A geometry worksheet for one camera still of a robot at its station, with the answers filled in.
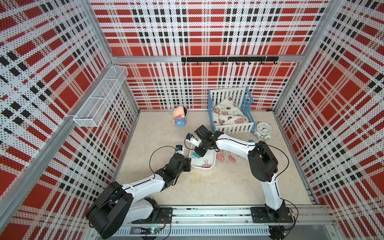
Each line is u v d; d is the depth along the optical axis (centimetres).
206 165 90
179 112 111
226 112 118
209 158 93
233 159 92
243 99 116
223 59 88
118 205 42
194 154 83
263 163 52
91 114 69
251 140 103
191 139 82
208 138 70
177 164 65
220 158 93
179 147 78
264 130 104
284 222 72
